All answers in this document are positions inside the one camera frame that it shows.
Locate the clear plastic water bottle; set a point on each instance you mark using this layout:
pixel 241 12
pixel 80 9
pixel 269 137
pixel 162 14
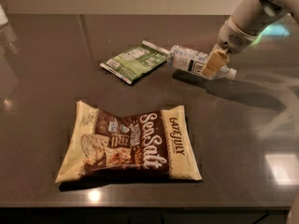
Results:
pixel 193 61

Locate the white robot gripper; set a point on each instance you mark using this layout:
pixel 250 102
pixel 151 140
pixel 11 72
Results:
pixel 230 40

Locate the brown Late July chip bag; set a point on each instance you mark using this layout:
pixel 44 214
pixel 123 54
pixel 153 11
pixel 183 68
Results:
pixel 148 146

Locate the white object at left edge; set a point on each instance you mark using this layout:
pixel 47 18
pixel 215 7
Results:
pixel 3 17

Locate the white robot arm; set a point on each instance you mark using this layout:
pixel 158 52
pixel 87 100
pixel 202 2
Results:
pixel 243 27

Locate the green snack bag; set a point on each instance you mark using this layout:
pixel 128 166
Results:
pixel 136 62

